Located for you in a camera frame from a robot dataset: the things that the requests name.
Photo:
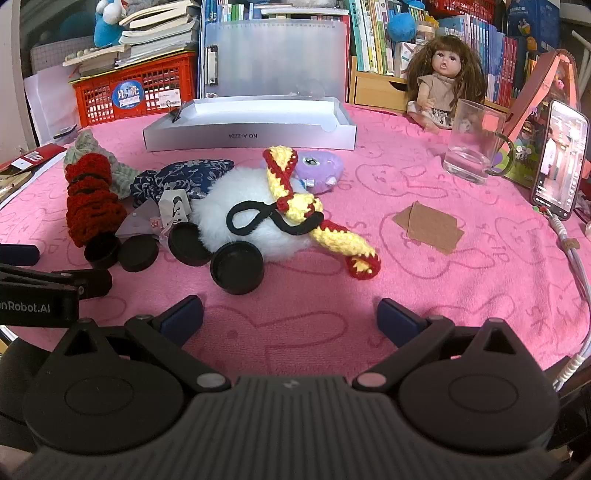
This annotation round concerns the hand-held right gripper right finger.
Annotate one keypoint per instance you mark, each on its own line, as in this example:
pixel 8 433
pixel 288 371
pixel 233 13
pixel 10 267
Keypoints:
pixel 397 319

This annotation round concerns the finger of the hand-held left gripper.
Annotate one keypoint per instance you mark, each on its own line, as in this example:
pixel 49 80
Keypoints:
pixel 94 282
pixel 18 255

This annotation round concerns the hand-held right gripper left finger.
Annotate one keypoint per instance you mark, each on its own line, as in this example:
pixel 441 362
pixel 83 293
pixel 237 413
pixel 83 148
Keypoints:
pixel 184 317

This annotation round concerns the black round cap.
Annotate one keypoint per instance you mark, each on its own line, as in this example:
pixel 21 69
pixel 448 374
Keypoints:
pixel 189 244
pixel 102 254
pixel 238 267
pixel 138 254

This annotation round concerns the red crochet scrunchie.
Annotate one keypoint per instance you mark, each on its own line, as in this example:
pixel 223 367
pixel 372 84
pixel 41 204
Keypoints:
pixel 92 207

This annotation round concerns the green fabric scrunchie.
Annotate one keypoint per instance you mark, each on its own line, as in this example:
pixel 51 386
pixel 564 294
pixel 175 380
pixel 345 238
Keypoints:
pixel 124 177

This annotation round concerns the white fluffy pompom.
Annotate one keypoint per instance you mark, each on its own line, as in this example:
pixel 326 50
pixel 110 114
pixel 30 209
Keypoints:
pixel 221 198

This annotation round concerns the blue floral fabric pouch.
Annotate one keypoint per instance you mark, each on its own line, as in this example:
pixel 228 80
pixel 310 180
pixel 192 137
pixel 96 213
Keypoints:
pixel 194 175

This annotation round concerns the yellow and red crochet strip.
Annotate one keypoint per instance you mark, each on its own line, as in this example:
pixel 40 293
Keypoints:
pixel 281 184

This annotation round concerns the purple plush toy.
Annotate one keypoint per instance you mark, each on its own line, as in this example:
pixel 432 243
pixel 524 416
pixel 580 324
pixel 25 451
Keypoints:
pixel 318 168

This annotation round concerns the grey triangular cloth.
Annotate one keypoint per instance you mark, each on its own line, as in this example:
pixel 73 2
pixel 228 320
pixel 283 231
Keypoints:
pixel 138 219

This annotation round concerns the brown cardboard piece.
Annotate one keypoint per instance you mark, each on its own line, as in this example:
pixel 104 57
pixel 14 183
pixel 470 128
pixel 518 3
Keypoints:
pixel 429 228

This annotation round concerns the pink rabbit print blanket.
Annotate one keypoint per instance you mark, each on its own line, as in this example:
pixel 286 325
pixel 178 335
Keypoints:
pixel 485 277

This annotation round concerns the red booklet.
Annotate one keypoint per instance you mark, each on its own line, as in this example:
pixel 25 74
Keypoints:
pixel 37 157

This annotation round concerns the white paper tag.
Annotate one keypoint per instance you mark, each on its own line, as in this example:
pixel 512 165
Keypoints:
pixel 175 205

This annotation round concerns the clear glass cup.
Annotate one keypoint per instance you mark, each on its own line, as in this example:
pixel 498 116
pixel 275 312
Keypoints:
pixel 466 161

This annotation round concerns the red plastic crate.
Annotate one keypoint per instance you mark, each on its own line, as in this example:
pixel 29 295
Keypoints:
pixel 138 76

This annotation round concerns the photo card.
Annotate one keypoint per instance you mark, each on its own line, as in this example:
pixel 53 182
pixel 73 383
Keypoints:
pixel 558 157

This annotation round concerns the wooden drawer box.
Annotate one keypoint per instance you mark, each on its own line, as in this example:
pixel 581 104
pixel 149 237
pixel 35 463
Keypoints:
pixel 374 90

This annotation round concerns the brown haired doll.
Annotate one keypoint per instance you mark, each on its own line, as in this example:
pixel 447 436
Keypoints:
pixel 438 87

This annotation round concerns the blue robot cat plush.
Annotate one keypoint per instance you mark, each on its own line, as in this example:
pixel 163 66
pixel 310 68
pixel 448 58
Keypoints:
pixel 108 30

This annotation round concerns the stack of books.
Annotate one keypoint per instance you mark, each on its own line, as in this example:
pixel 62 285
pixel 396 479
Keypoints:
pixel 152 41

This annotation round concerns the translucent plastic clipboard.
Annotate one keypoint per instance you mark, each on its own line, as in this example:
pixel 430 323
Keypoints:
pixel 277 60

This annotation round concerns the grey knit cloth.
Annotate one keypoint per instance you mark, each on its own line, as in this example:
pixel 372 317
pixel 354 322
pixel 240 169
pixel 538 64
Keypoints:
pixel 137 4

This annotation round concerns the row of upright books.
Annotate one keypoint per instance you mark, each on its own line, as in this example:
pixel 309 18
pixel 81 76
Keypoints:
pixel 369 37

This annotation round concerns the blue and white plush toy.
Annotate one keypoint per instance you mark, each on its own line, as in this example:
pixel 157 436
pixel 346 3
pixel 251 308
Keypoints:
pixel 401 25

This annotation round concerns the pink toy house stand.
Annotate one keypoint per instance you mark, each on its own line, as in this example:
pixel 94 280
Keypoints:
pixel 554 69

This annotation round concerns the red plastic basket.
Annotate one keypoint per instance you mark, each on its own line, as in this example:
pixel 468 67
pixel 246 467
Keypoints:
pixel 452 7

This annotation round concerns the blue cartoon box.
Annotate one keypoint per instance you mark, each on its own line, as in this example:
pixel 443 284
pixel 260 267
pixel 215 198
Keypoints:
pixel 531 18

